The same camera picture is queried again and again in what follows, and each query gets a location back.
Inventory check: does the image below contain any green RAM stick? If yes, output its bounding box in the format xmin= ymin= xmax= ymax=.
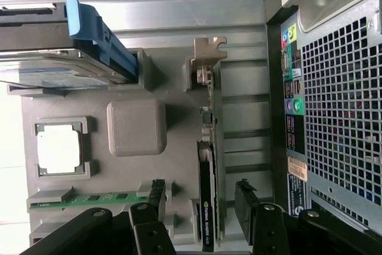
xmin=28 ymin=193 xmax=150 ymax=210

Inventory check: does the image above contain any black and grey PC case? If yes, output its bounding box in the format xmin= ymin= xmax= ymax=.
xmin=264 ymin=0 xmax=382 ymax=238

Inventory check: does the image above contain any hard disk with blue carrier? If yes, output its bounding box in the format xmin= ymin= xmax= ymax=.
xmin=0 ymin=0 xmax=141 ymax=88

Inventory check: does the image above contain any grey plastic parts rack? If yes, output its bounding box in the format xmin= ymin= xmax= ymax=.
xmin=5 ymin=47 xmax=223 ymax=255

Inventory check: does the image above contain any silver CPU chip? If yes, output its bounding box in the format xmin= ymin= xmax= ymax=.
xmin=35 ymin=122 xmax=84 ymax=176

